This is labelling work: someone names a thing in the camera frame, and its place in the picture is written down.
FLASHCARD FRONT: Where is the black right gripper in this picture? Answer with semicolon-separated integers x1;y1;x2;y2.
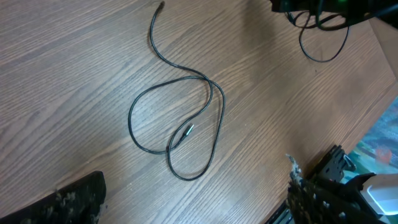
271;0;397;22

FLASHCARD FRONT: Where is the black braided usb cable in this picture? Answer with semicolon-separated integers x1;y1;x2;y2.
127;1;226;182

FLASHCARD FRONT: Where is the black smooth usb cable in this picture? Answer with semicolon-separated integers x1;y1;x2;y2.
285;11;351;63

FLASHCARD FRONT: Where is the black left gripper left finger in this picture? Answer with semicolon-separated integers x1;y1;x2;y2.
1;170;106;224

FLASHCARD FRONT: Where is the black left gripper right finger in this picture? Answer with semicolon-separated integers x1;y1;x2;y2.
286;155;382;224

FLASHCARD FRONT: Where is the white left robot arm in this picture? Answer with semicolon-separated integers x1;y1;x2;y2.
1;147;397;223

